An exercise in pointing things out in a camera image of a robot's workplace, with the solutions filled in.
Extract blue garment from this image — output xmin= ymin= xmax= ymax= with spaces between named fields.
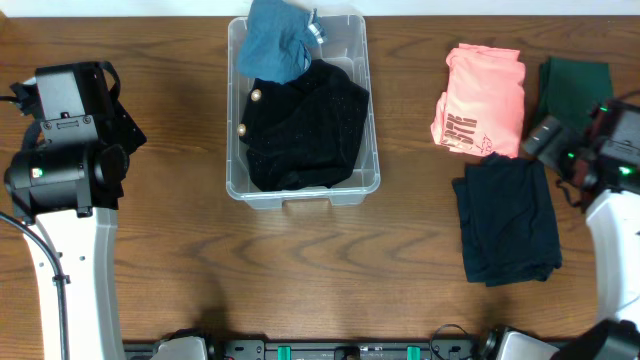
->
xmin=237 ymin=0 xmax=327 ymax=84

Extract black knit cardigan gold buttons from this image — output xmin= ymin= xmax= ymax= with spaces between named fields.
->
xmin=239 ymin=59 xmax=370 ymax=192

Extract clear plastic storage bin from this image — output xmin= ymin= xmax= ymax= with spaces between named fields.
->
xmin=226 ymin=15 xmax=380 ymax=209

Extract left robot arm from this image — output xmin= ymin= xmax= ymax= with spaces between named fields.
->
xmin=1 ymin=61 xmax=146 ymax=359

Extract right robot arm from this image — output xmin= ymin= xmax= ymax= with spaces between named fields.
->
xmin=524 ymin=100 xmax=639 ymax=359

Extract dark green folded cloth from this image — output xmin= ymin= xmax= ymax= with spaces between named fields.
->
xmin=531 ymin=57 xmax=613 ymax=134

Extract pink folded printed shirt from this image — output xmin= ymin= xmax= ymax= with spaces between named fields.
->
xmin=430 ymin=43 xmax=526 ymax=158

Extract dark navy folded garment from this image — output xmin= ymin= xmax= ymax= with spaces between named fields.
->
xmin=452 ymin=153 xmax=563 ymax=287

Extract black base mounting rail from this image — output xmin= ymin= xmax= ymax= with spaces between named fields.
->
xmin=123 ymin=339 xmax=571 ymax=360

